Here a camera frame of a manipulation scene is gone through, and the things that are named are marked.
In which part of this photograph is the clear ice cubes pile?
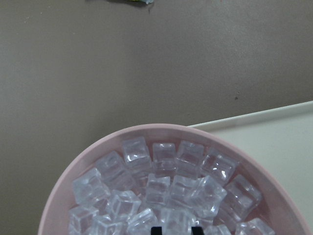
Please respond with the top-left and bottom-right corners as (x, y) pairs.
(68, 137), (274, 235)

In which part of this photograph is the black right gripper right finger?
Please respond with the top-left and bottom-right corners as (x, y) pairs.
(191, 226), (203, 235)

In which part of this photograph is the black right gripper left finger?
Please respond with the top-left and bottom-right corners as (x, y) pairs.
(150, 227), (162, 235)

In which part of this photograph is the pink bowl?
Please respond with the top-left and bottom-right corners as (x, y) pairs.
(38, 123), (312, 235)

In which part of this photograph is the cream plastic tray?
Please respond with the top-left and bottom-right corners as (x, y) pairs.
(187, 100), (313, 211)

